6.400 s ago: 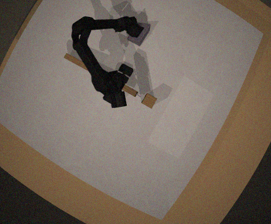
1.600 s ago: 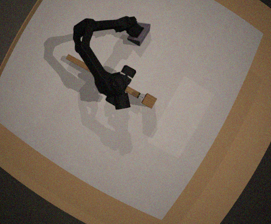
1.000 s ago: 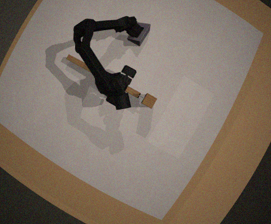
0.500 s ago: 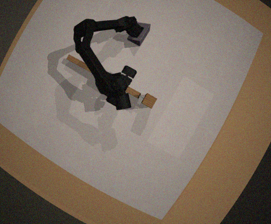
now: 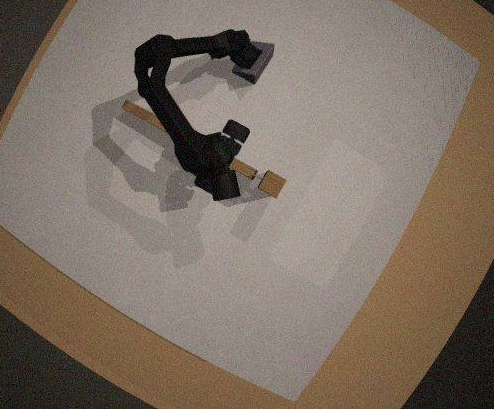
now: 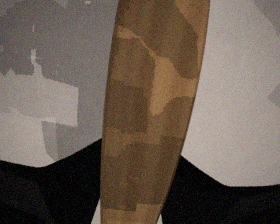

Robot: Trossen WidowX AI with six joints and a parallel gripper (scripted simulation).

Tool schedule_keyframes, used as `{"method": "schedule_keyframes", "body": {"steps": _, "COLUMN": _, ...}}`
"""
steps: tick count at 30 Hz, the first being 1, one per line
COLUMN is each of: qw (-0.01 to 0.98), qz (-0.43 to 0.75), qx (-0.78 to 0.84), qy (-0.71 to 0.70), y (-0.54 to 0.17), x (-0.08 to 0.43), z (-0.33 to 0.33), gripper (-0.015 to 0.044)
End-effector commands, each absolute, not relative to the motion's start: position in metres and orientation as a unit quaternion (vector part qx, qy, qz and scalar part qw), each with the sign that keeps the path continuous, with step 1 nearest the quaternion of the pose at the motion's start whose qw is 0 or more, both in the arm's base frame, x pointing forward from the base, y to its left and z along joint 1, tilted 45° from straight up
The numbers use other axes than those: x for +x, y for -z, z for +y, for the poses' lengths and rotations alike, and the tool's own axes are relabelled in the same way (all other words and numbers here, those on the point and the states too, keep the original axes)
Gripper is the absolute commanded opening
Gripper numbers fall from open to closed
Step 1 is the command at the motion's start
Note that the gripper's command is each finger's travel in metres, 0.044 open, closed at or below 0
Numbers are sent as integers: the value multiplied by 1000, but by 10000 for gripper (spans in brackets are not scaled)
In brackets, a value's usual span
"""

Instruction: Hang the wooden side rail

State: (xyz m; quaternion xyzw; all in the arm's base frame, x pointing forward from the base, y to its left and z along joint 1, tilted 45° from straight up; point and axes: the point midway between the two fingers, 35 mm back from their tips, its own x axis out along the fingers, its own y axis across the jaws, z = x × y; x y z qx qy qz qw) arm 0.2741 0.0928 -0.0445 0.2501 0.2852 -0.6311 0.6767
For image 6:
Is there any brown wooden board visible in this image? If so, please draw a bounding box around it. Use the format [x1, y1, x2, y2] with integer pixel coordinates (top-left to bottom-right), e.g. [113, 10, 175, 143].
[100, 0, 211, 224]

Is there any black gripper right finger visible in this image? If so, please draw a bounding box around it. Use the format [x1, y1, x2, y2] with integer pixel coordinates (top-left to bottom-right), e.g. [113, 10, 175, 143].
[161, 157, 280, 224]

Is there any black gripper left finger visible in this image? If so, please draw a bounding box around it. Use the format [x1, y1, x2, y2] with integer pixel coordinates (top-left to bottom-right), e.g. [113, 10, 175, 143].
[0, 138, 102, 224]

